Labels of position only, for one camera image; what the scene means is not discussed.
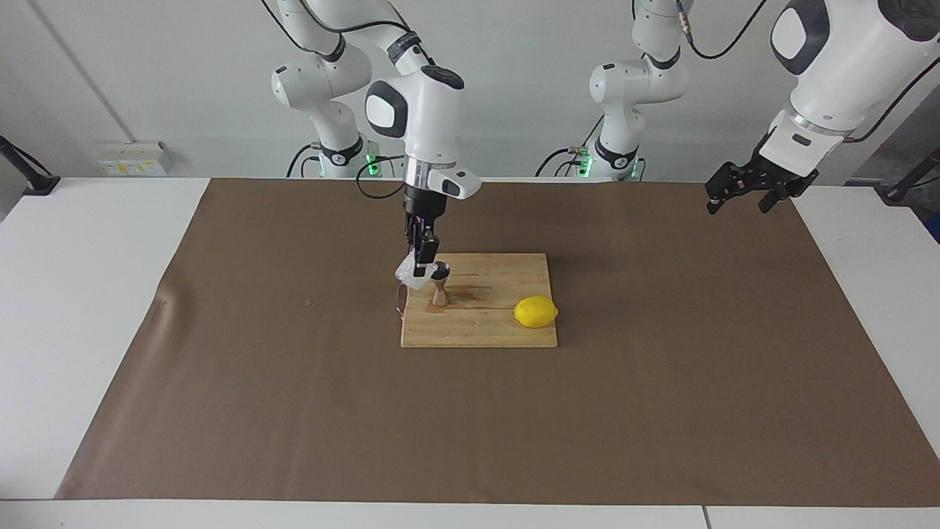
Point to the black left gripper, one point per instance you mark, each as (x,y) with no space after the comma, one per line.
(786,176)

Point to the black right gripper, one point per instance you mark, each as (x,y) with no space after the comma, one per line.
(424,209)

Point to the small clear glass cup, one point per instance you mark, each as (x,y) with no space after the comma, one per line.
(406,275)

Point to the steel double jigger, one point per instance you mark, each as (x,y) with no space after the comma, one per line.
(440,297)

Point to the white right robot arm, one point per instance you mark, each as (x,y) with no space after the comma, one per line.
(418,110)

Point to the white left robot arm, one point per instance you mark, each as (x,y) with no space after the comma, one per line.
(844,66)

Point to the wooden cutting board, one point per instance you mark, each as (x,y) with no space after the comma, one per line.
(485,327)

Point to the yellow lemon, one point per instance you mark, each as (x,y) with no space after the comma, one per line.
(534,312)

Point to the black clamp stand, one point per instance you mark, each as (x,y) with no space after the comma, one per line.
(37,184)
(899,193)

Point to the grey slanted panel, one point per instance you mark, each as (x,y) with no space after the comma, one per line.
(910,158)

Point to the blue object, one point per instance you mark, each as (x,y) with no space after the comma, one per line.
(935,228)

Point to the brown paper table mat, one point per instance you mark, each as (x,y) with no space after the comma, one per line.
(470,426)

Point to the white wall socket box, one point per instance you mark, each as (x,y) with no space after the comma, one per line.
(132,158)

